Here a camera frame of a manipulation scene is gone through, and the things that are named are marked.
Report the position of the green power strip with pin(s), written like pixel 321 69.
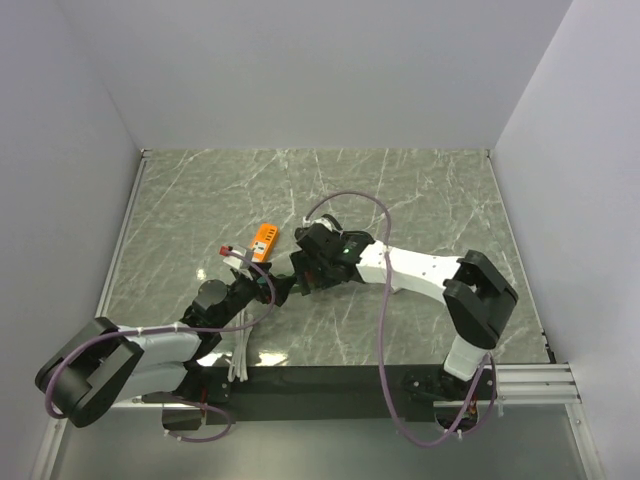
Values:
pixel 301 290

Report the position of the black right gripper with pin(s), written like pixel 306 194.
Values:
pixel 302 264

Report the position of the black base beam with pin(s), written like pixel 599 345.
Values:
pixel 420 393

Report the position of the orange power strip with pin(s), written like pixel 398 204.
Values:
pixel 264 242

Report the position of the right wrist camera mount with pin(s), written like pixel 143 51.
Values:
pixel 327 220

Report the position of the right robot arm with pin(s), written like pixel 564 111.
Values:
pixel 479 299

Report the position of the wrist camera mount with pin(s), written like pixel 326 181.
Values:
pixel 237 259
pixel 327 220

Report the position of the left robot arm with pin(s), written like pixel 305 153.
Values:
pixel 127 362

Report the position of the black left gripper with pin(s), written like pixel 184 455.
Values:
pixel 278 286

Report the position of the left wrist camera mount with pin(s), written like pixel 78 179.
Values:
pixel 237 259

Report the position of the aluminium frame rail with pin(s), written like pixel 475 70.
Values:
pixel 536 384

